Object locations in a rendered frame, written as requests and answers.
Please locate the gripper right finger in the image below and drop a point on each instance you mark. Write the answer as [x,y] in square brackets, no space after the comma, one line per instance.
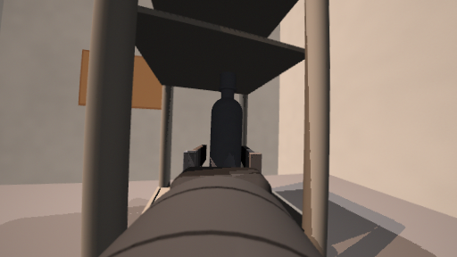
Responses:
[250,159]

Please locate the black bottle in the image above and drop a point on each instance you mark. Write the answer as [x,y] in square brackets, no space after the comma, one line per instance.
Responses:
[226,125]

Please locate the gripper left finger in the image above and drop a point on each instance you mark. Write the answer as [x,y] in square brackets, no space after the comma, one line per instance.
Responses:
[195,157]

